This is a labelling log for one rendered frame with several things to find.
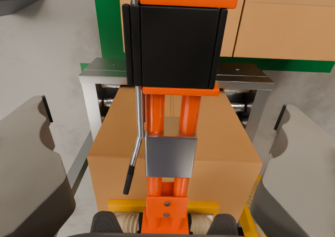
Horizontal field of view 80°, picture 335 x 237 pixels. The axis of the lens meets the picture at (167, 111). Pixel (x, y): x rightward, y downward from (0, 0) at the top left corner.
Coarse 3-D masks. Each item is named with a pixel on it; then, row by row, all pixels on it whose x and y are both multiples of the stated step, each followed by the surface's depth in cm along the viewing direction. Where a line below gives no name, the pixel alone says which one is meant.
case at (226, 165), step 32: (128, 96) 69; (224, 96) 73; (128, 128) 54; (224, 128) 57; (96, 160) 45; (128, 160) 45; (224, 160) 46; (256, 160) 47; (96, 192) 51; (192, 192) 51; (224, 192) 51
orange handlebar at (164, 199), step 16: (160, 96) 21; (192, 96) 21; (160, 112) 22; (192, 112) 22; (160, 128) 23; (192, 128) 23; (160, 192) 30; (176, 192) 30; (160, 208) 31; (176, 208) 31; (176, 224) 34
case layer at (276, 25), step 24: (120, 0) 64; (240, 0) 64; (264, 0) 64; (288, 0) 64; (312, 0) 64; (240, 24) 68; (264, 24) 68; (288, 24) 68; (312, 24) 68; (240, 48) 72; (264, 48) 72; (288, 48) 72; (312, 48) 72
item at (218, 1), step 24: (144, 0) 15; (168, 0) 15; (192, 0) 15; (216, 0) 15; (144, 24) 16; (168, 24) 16; (192, 24) 16; (216, 24) 16; (144, 48) 17; (168, 48) 17; (192, 48) 17; (216, 48) 17; (144, 72) 18; (168, 72) 18; (192, 72) 18; (216, 72) 18; (216, 96) 19
